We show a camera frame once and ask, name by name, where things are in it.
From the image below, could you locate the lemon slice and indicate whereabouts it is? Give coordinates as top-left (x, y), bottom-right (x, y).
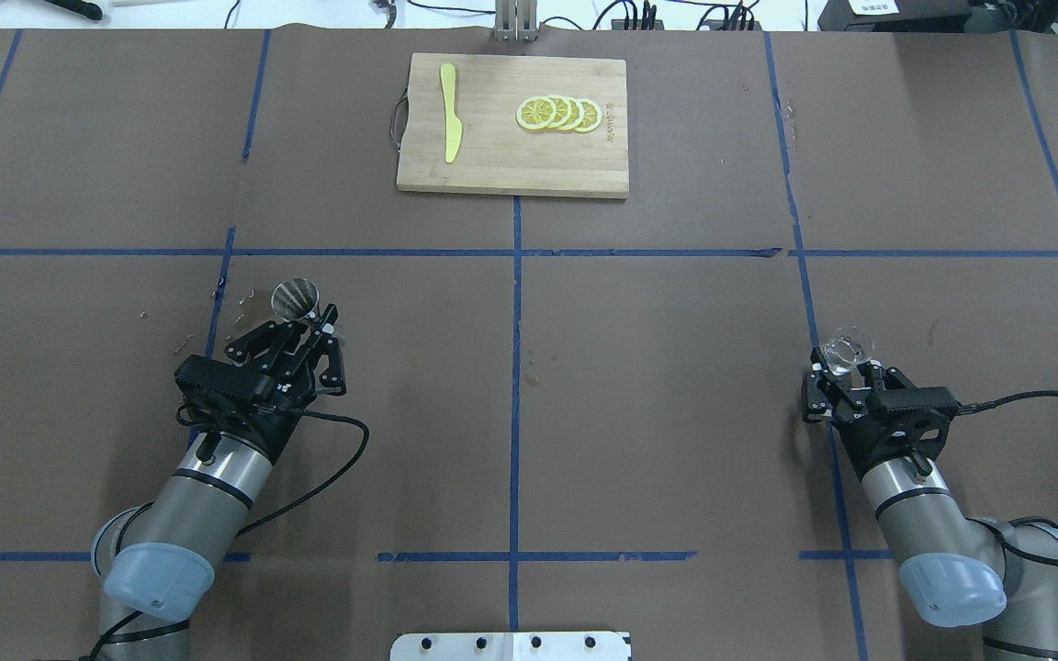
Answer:
top-left (574, 99), bottom-right (603, 134)
top-left (547, 94), bottom-right (574, 129)
top-left (515, 95), bottom-right (557, 131)
top-left (559, 97), bottom-right (585, 131)

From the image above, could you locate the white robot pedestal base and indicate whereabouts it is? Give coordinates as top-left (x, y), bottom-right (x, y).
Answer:
top-left (389, 631), bottom-right (633, 660)

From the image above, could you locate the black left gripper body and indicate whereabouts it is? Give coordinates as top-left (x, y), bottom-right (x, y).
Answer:
top-left (187, 356), bottom-right (321, 441)

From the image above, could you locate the aluminium frame post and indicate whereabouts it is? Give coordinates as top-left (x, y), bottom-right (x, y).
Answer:
top-left (492, 0), bottom-right (540, 43)

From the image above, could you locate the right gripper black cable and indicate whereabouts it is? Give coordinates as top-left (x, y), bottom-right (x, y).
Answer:
top-left (956, 392), bottom-right (1058, 661)

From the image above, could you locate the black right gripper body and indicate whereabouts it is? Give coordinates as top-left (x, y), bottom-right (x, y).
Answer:
top-left (837, 393), bottom-right (956, 478)

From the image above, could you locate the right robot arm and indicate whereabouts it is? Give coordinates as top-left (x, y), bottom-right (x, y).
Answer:
top-left (801, 348), bottom-right (1058, 660)

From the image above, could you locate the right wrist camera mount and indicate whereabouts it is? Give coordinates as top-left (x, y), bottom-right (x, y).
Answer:
top-left (867, 387), bottom-right (961, 424)

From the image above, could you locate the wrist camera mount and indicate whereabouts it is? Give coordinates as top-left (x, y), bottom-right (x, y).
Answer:
top-left (174, 355), bottom-right (276, 411)
top-left (867, 387), bottom-right (961, 424)

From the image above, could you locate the yellow plastic knife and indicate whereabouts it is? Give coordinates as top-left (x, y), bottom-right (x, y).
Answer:
top-left (438, 62), bottom-right (463, 164)

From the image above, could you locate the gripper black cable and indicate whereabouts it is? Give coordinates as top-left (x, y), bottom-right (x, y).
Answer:
top-left (956, 392), bottom-right (1058, 661)
top-left (79, 411), bottom-right (371, 661)

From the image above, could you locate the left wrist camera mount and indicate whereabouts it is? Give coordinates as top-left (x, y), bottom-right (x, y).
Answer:
top-left (174, 355), bottom-right (276, 411)

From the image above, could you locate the clear glass beaker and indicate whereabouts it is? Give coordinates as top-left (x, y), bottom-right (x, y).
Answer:
top-left (819, 325), bottom-right (876, 377)

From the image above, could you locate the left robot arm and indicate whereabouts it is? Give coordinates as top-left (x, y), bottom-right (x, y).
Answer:
top-left (88, 304), bottom-right (347, 660)

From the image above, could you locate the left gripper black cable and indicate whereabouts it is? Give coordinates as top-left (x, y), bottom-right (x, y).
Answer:
top-left (79, 411), bottom-right (371, 661)

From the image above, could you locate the black tool on desk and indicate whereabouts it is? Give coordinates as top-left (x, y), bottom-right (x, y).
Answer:
top-left (45, 0), bottom-right (104, 22)

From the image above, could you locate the steel jigger measuring cup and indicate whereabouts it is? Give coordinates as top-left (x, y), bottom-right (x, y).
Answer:
top-left (269, 277), bottom-right (320, 323)

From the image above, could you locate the bamboo cutting board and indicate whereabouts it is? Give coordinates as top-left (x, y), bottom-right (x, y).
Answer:
top-left (396, 53), bottom-right (630, 200)

